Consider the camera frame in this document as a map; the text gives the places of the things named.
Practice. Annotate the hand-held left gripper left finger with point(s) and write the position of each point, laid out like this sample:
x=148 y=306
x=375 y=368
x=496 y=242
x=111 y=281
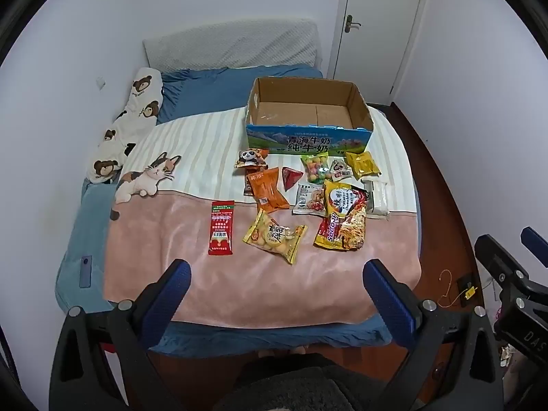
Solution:
x=172 y=294

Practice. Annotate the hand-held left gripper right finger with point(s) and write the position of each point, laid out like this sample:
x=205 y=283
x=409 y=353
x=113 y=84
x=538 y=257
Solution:
x=387 y=295

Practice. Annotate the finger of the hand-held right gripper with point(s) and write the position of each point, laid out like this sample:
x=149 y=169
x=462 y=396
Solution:
x=498 y=261
x=535 y=244

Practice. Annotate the long red snack packet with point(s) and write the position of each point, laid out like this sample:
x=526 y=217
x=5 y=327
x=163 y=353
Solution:
x=221 y=229

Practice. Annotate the yellow instant noodle packet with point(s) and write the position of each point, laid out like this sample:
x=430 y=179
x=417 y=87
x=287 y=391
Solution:
x=342 y=222

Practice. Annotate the white wafer packet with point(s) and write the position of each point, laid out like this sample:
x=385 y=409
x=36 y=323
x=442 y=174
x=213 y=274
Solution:
x=379 y=199

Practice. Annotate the yellow cookie packet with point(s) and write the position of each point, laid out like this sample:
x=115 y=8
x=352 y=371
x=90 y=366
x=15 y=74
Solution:
x=274 y=235

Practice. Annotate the white nut packet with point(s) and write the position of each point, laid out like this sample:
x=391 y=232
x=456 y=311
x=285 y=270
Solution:
x=308 y=200

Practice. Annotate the small brown snack packet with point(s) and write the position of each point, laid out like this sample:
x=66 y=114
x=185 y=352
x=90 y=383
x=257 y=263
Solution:
x=248 y=186

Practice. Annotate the small white snack packet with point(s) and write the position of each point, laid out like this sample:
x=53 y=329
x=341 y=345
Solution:
x=341 y=170

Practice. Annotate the plain yellow snack packet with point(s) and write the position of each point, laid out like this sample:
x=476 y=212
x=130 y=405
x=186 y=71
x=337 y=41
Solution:
x=363 y=164

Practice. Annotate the orange snack packet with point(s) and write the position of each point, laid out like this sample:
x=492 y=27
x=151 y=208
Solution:
x=269 y=190

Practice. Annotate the clear bag of colourful candy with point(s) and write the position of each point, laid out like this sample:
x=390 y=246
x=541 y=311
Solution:
x=316 y=168

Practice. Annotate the red triangular snack packet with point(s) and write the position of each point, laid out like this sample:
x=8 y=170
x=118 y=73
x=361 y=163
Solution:
x=291 y=176

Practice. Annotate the panda print snack packet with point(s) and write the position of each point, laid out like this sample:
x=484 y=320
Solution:
x=251 y=157

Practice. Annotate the blue printed cardboard box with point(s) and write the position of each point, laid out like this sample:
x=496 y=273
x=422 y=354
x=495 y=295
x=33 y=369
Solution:
x=299 y=141

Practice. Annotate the cat print striped blanket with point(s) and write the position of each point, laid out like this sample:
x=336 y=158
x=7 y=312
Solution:
x=192 y=231

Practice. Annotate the small blue device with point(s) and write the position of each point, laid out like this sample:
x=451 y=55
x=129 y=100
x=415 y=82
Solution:
x=85 y=272

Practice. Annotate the bear print white pillow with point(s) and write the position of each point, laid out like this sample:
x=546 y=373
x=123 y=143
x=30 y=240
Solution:
x=132 y=115

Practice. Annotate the blue bed sheet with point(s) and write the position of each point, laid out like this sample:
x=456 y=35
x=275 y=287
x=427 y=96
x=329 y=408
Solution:
x=201 y=90

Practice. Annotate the white door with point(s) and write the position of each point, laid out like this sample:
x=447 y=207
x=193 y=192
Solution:
x=376 y=30

